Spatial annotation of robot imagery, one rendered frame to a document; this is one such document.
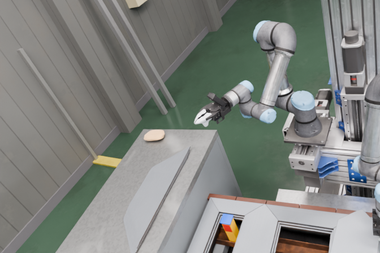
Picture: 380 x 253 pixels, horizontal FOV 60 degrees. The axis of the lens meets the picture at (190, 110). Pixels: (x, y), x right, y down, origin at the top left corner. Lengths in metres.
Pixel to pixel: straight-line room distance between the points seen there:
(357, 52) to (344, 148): 0.55
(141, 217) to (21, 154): 2.27
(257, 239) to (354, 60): 0.99
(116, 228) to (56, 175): 2.31
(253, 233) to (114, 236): 0.72
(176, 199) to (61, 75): 2.60
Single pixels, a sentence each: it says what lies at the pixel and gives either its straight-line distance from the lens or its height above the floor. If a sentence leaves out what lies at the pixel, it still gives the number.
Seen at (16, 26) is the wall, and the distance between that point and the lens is 3.88.
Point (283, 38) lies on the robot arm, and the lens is 1.65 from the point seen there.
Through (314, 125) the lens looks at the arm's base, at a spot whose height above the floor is 1.10.
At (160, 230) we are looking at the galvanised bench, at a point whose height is 1.05.
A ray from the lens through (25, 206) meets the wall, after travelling 4.02.
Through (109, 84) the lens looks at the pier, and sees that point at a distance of 4.26.
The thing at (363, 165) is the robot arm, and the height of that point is 1.19.
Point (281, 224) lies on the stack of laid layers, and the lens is 1.87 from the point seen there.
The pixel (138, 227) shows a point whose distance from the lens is 1.81.
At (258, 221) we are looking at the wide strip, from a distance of 1.87.
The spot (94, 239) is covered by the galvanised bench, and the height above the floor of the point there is 1.05.
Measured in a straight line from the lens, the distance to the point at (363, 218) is 1.83.
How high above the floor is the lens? 2.35
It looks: 32 degrees down
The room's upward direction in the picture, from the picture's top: 23 degrees counter-clockwise
